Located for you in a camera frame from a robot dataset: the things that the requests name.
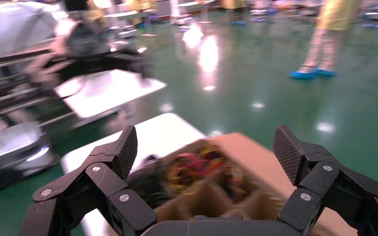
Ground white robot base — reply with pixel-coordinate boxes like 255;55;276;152
0;85;58;196

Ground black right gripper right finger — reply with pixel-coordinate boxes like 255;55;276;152
273;125;378;236

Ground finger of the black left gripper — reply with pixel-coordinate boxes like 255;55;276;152
27;57;67;89
110;49;152;78

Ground brown divided cardboard box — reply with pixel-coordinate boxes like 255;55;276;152
128;132;359;236

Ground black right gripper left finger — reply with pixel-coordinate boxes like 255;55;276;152
19;125;158;236

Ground person with pink trousers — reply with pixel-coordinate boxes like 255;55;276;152
289;0;362;81

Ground white side table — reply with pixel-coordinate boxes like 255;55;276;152
53;68;167;129

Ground metal roller rack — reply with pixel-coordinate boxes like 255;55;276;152
0;49;75;128

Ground power supply with coloured wires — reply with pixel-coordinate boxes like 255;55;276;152
198;143;229;164
224;163;255;203

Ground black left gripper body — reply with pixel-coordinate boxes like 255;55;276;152
58;19;115;66

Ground wire bundles in box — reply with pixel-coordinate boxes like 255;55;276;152
162;151;216;196

